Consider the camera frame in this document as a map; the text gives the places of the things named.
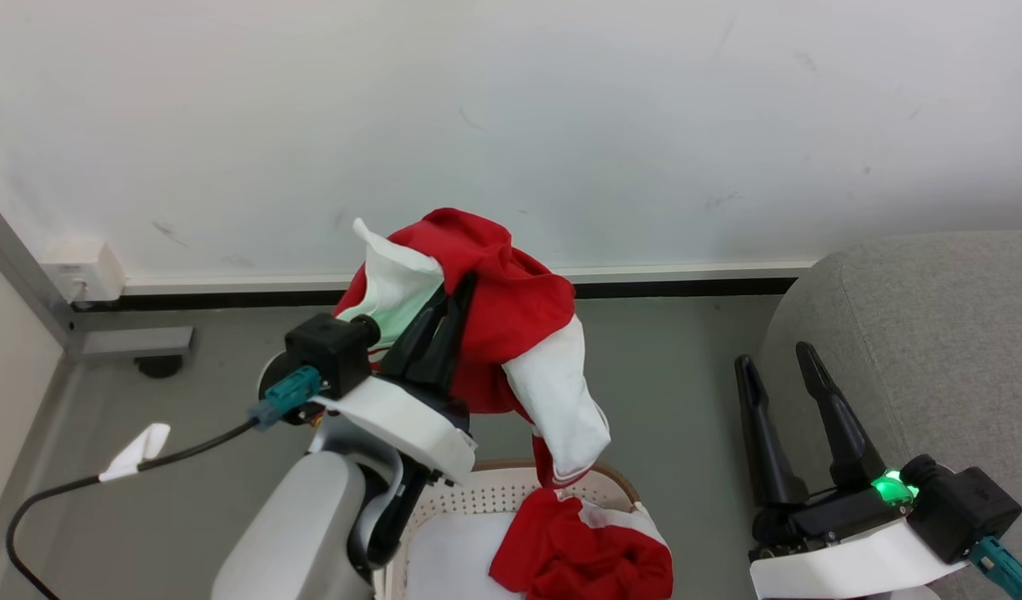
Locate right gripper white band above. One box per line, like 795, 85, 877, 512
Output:
734, 341, 972, 600

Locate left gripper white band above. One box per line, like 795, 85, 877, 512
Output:
309, 272, 479, 488

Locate red and white garment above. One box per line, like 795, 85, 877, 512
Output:
333, 207, 675, 600

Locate white perforated laundry basket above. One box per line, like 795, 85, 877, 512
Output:
381, 459, 646, 600

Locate white cloth in basket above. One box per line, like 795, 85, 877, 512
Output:
403, 509, 530, 600

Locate grey fabric sofa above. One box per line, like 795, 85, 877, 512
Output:
756, 230, 1022, 600

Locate white skirting strip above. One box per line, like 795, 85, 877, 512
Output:
123, 259, 818, 296

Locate teal left cable connector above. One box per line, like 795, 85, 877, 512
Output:
250, 365, 323, 431

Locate teal cable connector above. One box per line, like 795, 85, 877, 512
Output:
250, 365, 323, 431
969, 537, 1022, 600

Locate teal right cable connector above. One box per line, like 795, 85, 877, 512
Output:
969, 537, 1022, 600

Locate white cable tag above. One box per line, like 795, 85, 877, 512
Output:
98, 422, 172, 483

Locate white wall socket box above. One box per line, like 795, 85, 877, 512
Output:
39, 238, 128, 303

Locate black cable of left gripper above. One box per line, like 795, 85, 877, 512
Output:
6, 417, 262, 600

